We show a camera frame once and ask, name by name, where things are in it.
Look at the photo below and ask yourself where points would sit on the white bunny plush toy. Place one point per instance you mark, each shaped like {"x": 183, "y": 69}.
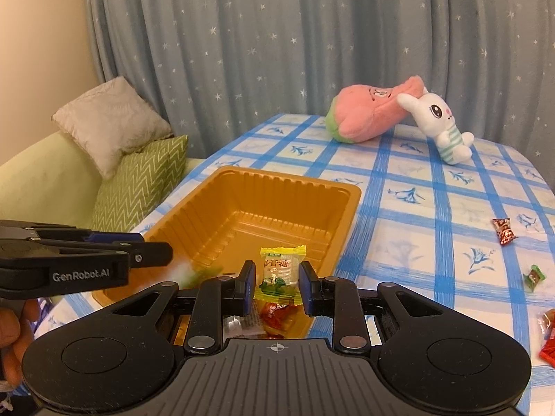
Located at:
{"x": 433, "y": 110}

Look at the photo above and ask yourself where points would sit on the dark red wrapped candy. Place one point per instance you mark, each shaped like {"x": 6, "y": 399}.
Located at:
{"x": 504, "y": 230}

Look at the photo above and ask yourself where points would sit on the red twisted candy wrapper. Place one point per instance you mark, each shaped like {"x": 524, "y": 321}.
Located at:
{"x": 547, "y": 320}

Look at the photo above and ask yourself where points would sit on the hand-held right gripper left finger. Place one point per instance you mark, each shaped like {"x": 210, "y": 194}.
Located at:
{"x": 249, "y": 287}

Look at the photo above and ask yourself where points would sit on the yellow green candy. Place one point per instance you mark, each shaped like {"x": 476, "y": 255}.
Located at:
{"x": 277, "y": 268}

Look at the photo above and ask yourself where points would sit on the blue checked tablecloth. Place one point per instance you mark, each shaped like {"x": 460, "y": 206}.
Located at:
{"x": 412, "y": 225}

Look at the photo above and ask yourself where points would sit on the light green sofa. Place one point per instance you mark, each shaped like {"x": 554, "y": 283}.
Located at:
{"x": 39, "y": 182}

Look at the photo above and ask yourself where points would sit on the pink plush toy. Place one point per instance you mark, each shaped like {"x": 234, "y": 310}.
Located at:
{"x": 368, "y": 112}

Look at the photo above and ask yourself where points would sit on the grey star print curtain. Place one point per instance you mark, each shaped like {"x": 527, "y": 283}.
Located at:
{"x": 260, "y": 52}

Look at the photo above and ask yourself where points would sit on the flat red snack packet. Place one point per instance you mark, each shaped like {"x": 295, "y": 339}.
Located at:
{"x": 549, "y": 349}

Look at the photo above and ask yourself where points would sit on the person's left hand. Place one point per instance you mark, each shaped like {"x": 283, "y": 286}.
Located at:
{"x": 17, "y": 333}

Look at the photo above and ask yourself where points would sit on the small green wrapped candy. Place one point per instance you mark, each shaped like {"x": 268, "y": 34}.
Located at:
{"x": 534, "y": 277}

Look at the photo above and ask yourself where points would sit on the clear snack packet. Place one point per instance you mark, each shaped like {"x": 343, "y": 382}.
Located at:
{"x": 240, "y": 327}

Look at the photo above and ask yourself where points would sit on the orange plastic tray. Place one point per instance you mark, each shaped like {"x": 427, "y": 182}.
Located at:
{"x": 269, "y": 208}

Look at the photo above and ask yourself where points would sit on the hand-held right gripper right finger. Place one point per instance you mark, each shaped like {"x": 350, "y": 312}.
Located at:
{"x": 306, "y": 289}

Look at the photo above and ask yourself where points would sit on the red snack packet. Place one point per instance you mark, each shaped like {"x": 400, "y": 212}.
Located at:
{"x": 549, "y": 349}
{"x": 277, "y": 318}

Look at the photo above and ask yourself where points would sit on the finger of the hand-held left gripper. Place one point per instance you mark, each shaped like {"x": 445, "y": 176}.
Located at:
{"x": 151, "y": 255}
{"x": 117, "y": 238}

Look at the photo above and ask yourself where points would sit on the beige pillow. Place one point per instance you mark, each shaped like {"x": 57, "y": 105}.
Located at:
{"x": 108, "y": 121}

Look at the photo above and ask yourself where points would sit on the green zigzag pillow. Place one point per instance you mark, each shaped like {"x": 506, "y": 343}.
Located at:
{"x": 138, "y": 182}

